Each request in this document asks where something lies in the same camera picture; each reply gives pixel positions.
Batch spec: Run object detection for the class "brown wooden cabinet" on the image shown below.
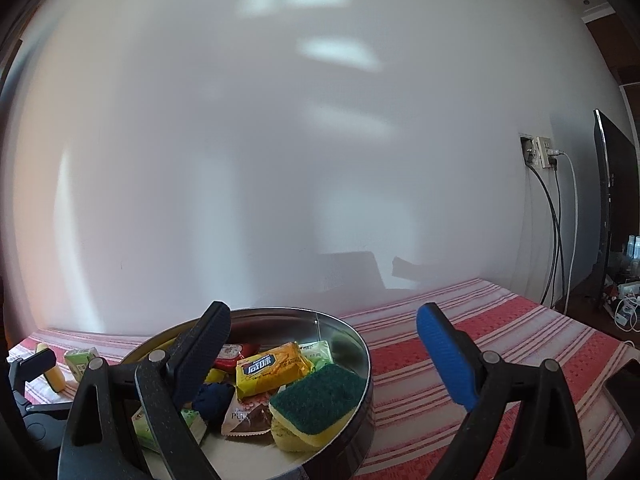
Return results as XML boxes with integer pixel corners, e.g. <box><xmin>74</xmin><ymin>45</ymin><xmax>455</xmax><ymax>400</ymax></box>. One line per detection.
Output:
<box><xmin>582</xmin><ymin>5</ymin><xmax>640</xmax><ymax>86</ymax></box>

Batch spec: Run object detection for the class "white wall socket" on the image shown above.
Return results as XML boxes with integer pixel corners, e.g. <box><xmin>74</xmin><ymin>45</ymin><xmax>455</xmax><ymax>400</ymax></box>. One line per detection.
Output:
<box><xmin>520</xmin><ymin>132</ymin><xmax>563</xmax><ymax>171</ymax></box>

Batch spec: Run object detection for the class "green tissue pack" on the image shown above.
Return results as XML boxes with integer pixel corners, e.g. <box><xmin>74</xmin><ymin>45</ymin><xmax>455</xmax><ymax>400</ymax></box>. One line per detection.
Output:
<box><xmin>131</xmin><ymin>405</ymin><xmax>208</xmax><ymax>453</ymax></box>
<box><xmin>63</xmin><ymin>347</ymin><xmax>101</xmax><ymax>383</ymax></box>
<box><xmin>299</xmin><ymin>340</ymin><xmax>335</xmax><ymax>373</ymax></box>

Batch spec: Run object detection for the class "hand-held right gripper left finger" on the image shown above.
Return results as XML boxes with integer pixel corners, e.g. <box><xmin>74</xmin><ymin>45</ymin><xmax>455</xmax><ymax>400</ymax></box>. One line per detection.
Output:
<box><xmin>59</xmin><ymin>301</ymin><xmax>232</xmax><ymax>480</ymax></box>

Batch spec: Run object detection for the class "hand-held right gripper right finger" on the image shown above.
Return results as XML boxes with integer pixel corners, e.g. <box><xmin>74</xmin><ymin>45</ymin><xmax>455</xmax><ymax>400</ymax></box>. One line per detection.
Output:
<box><xmin>416</xmin><ymin>302</ymin><xmax>588</xmax><ymax>480</ymax></box>

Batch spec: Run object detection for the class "smooth yellow sponge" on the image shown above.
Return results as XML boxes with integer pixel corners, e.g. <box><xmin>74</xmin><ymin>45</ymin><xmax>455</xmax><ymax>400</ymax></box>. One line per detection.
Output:
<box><xmin>36</xmin><ymin>342</ymin><xmax>67</xmax><ymax>392</ymax></box>

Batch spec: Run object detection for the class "round metal tin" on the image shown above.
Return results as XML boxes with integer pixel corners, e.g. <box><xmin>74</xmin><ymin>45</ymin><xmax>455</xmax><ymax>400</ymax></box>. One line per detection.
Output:
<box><xmin>117</xmin><ymin>307</ymin><xmax>373</xmax><ymax>480</ymax></box>

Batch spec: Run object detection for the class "speckled yellow sponge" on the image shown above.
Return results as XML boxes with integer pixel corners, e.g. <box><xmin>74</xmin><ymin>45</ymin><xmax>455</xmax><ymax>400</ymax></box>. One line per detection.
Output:
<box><xmin>270</xmin><ymin>412</ymin><xmax>311</xmax><ymax>453</ymax></box>

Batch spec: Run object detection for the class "white charger with cables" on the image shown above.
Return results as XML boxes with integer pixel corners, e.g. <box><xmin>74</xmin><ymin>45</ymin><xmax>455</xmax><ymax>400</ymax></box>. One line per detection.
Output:
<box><xmin>612</xmin><ymin>282</ymin><xmax>640</xmax><ymax>333</ymax></box>

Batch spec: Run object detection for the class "yellow biscuit packet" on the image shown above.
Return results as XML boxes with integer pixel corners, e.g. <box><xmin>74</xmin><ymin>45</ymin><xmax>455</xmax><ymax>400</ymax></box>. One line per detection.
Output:
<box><xmin>235</xmin><ymin>341</ymin><xmax>316</xmax><ymax>401</ymax></box>

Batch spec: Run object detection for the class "white power cable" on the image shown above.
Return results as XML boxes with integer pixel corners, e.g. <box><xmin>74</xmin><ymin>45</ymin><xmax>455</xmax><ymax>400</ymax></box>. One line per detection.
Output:
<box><xmin>555</xmin><ymin>151</ymin><xmax>579</xmax><ymax>311</ymax></box>

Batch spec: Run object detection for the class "black power cable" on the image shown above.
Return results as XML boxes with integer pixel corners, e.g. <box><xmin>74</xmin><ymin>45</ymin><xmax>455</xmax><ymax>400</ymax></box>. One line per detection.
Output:
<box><xmin>525</xmin><ymin>160</ymin><xmax>563</xmax><ymax>308</ymax></box>

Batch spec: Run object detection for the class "pink striped tablecloth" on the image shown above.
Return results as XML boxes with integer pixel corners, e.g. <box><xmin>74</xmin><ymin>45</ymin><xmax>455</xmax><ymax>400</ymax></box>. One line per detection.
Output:
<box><xmin>7</xmin><ymin>277</ymin><xmax>640</xmax><ymax>480</ymax></box>

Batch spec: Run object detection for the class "dark wooden stand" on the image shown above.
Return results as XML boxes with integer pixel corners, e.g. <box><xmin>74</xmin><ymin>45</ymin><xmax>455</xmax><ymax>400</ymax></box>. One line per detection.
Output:
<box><xmin>567</xmin><ymin>270</ymin><xmax>640</xmax><ymax>348</ymax></box>

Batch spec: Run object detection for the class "red snack packet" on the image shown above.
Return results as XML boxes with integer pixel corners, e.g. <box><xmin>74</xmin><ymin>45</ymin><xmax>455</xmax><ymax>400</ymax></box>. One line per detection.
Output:
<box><xmin>215</xmin><ymin>342</ymin><xmax>262</xmax><ymax>368</ymax></box>

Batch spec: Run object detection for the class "green and yellow scouring sponge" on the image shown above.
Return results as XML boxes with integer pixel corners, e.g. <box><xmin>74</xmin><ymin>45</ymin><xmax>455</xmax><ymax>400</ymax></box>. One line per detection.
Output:
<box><xmin>269</xmin><ymin>364</ymin><xmax>367</xmax><ymax>453</ymax></box>

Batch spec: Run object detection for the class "black flat screen television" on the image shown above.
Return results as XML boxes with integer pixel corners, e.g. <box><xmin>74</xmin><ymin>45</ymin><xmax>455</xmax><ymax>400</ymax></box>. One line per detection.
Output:
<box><xmin>593</xmin><ymin>108</ymin><xmax>640</xmax><ymax>311</ymax></box>

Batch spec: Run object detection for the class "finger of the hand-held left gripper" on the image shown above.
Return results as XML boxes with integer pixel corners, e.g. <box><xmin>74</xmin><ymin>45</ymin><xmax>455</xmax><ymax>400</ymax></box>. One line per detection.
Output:
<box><xmin>6</xmin><ymin>347</ymin><xmax>57</xmax><ymax>402</ymax></box>

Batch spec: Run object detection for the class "dark blue cloth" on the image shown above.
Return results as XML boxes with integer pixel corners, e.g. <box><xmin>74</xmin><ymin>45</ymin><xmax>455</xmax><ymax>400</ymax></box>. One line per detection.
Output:
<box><xmin>192</xmin><ymin>382</ymin><xmax>236</xmax><ymax>423</ymax></box>

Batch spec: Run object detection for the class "pink white snack packet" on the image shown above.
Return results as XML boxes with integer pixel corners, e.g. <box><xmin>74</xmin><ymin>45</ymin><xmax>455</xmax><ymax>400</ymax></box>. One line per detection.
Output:
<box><xmin>221</xmin><ymin>384</ymin><xmax>275</xmax><ymax>438</ymax></box>

